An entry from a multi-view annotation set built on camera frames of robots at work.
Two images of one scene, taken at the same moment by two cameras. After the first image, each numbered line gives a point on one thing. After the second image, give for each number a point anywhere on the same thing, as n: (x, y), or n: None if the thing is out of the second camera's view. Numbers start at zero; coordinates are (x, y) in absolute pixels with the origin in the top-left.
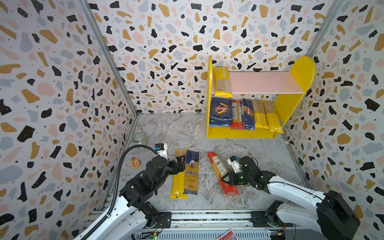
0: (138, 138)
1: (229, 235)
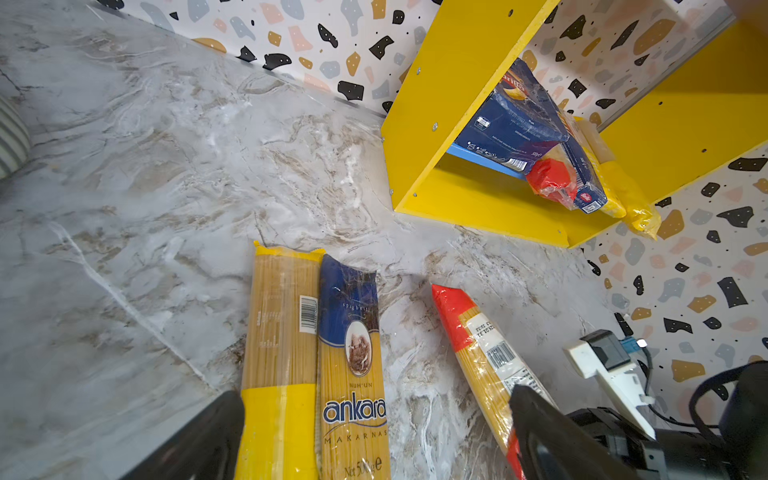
0: (15, 139)
1: None
